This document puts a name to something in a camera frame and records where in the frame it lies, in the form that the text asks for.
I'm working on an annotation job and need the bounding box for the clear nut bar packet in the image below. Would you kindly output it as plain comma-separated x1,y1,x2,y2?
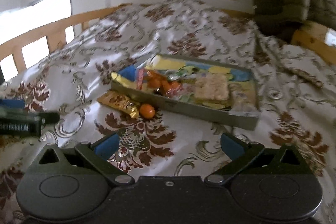
228,82,257,113

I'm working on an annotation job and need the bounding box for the rice cracker clear packet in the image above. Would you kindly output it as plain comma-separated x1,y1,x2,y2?
194,73,229,101

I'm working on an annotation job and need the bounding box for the orange fruit snack bag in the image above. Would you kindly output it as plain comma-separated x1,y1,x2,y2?
135,68,182,98

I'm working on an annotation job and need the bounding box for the yellow snack bar packet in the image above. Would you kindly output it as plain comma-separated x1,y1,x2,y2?
194,99,231,110

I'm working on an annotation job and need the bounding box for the white green noodle snack pouch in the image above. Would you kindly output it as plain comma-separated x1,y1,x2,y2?
166,81,196,104

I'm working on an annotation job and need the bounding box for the green white stick packet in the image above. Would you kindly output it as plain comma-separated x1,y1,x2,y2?
166,69,189,82

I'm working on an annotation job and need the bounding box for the colourful cartoon drawing liner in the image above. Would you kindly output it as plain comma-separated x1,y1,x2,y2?
111,55,257,111

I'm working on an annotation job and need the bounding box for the golden brown snack packet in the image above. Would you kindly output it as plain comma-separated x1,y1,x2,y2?
97,90,139,119

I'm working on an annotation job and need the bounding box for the grey cardboard tray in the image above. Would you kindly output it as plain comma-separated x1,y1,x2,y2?
111,53,260,130

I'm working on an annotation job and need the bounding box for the small orange fruit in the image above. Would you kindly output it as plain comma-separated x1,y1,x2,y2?
139,103,155,119

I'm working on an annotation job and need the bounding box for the bright window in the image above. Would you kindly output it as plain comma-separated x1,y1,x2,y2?
1,0,74,83

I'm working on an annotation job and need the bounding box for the floral satin bed quilt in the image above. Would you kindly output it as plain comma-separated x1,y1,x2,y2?
1,1,335,223

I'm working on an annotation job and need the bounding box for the wooden bed rail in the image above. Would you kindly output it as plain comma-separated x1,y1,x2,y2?
1,3,127,73

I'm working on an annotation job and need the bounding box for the wooden right bed frame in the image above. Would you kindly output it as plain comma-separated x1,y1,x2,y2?
291,21,336,65

